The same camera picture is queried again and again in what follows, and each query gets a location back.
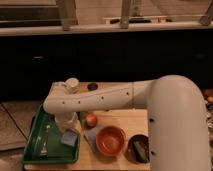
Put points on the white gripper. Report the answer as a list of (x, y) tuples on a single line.
[(66, 121)]

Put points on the blue sponge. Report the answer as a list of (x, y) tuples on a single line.
[(69, 137)]

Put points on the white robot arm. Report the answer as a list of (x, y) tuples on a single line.
[(176, 110)]

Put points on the green plastic tray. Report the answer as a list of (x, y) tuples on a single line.
[(57, 152)]

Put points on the red yellow apple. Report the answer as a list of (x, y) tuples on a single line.
[(91, 120)]

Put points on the white cup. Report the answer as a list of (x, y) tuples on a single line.
[(72, 85)]

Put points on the silver fork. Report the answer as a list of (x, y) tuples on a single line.
[(43, 151)]

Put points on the orange bowl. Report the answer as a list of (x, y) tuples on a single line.
[(110, 141)]

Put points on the green cucumber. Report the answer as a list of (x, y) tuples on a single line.
[(140, 152)]

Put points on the black bowl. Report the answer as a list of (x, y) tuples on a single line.
[(131, 153)]

